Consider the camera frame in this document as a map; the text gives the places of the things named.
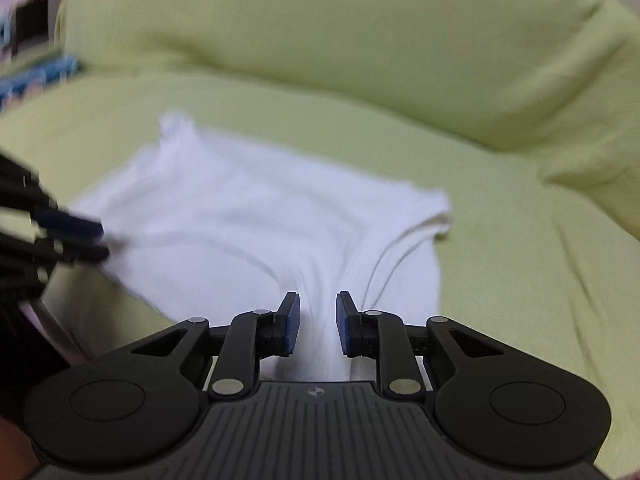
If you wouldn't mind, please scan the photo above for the green covered sofa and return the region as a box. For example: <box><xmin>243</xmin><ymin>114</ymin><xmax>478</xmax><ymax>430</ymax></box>
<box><xmin>0</xmin><ymin>0</ymin><xmax>640</xmax><ymax>476</ymax></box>

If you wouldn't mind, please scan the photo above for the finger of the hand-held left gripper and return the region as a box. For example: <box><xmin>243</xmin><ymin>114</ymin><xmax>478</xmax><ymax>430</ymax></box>
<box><xmin>0</xmin><ymin>152</ymin><xmax>106</xmax><ymax>242</ymax></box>
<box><xmin>0</xmin><ymin>230</ymin><xmax>112</xmax><ymax>303</ymax></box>

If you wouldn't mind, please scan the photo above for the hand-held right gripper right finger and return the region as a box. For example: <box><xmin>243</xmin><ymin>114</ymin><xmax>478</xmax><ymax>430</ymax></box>
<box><xmin>336</xmin><ymin>290</ymin><xmax>507</xmax><ymax>402</ymax></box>

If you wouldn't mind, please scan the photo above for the person's left forearm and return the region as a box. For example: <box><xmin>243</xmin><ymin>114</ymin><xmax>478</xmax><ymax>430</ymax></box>
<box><xmin>0</xmin><ymin>412</ymin><xmax>40</xmax><ymax>480</ymax></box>

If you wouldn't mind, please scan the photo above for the white t-shirt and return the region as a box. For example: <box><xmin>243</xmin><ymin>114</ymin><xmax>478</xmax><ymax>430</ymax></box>
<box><xmin>70</xmin><ymin>112</ymin><xmax>456</xmax><ymax>386</ymax></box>

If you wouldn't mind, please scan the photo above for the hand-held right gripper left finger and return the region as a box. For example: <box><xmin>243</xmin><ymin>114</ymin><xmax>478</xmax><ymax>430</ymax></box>
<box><xmin>130</xmin><ymin>291</ymin><xmax>302</xmax><ymax>402</ymax></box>

